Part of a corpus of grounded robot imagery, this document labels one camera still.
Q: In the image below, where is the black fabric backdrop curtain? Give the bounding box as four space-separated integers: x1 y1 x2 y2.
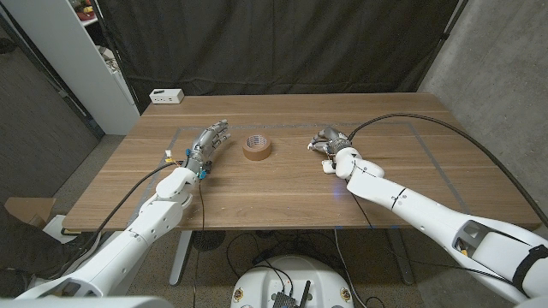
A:
96 0 462 115

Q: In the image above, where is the white table leg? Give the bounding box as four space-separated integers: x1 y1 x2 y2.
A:
169 230 194 287

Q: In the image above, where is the grey cable clutter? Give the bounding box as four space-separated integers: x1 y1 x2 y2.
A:
98 44 123 74

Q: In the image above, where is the black backdrop frame pole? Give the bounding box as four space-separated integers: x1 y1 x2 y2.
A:
413 0 470 93

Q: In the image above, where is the white flat box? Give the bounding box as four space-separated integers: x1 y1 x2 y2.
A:
42 213 85 246

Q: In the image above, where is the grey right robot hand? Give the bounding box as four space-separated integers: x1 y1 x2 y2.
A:
307 126 356 158

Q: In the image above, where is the thin black hanging cable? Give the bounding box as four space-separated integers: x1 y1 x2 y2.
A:
191 175 206 308

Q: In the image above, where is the white power strip box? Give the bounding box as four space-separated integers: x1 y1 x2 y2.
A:
148 88 186 105

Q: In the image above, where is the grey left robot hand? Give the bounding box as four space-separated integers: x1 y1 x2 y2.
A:
184 119 233 175

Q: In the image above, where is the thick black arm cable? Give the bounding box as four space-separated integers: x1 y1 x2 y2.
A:
348 112 548 228
63 160 185 275

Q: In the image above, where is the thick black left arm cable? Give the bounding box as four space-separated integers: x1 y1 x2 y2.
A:
63 160 185 275

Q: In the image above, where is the white cabinet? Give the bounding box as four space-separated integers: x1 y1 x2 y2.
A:
0 0 141 136

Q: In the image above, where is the black antenna module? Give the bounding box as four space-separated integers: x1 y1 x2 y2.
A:
271 280 313 308

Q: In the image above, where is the brown cardboard box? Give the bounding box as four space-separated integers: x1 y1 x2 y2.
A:
3 196 57 230

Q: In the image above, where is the brown tape roll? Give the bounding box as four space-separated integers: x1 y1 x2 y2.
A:
242 133 273 162

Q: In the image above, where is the red plastic item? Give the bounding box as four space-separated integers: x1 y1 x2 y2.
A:
70 0 98 22

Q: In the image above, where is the black round perforated disc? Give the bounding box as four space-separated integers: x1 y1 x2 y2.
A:
191 230 227 252

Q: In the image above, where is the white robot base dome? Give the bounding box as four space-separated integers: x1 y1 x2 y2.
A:
230 255 355 308

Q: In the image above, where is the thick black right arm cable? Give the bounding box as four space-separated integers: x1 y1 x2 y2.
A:
348 112 548 228

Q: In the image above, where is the black floor cable bundle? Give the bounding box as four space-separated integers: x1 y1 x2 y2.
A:
225 230 343 279

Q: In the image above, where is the black fabric mass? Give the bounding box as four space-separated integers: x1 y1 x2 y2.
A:
0 204 102 299

